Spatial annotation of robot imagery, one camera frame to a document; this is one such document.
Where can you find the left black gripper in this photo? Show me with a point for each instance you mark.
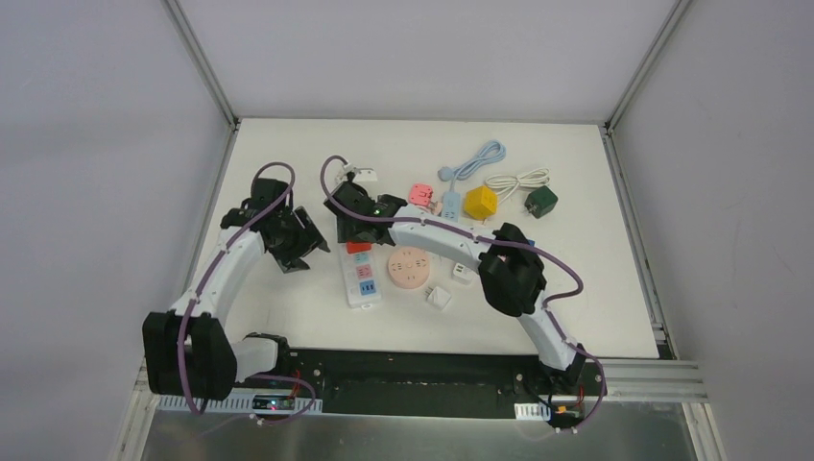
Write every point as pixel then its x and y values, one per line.
pixel 296 240

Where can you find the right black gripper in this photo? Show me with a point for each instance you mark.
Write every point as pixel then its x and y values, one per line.
pixel 354 226

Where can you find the long white power strip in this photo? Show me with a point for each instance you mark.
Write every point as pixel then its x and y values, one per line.
pixel 363 289

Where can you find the pink plug adapter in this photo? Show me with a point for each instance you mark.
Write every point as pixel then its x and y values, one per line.
pixel 421 194

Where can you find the small white cube adapter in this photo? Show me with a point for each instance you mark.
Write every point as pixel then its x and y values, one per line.
pixel 438 297

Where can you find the yellow cube plug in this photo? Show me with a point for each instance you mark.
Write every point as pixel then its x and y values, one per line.
pixel 480 203

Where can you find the dark green cube plug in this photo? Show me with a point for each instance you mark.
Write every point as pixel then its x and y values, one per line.
pixel 540 201

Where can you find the red cube plug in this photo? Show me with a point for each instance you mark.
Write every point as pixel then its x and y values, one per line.
pixel 353 248

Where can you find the small white power strip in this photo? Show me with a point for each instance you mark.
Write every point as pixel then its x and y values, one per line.
pixel 461 274

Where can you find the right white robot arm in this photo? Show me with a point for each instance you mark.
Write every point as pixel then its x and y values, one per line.
pixel 518 279

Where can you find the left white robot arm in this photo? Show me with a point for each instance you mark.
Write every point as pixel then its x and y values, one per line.
pixel 186 348

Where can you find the round pink socket base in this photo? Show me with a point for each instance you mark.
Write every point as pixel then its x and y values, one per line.
pixel 409 267

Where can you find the light blue power strip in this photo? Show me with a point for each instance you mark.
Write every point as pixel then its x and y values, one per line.
pixel 452 204

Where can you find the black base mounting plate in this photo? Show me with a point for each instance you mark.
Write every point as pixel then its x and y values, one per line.
pixel 434 400

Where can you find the aluminium frame rail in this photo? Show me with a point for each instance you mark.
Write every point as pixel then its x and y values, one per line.
pixel 332 372

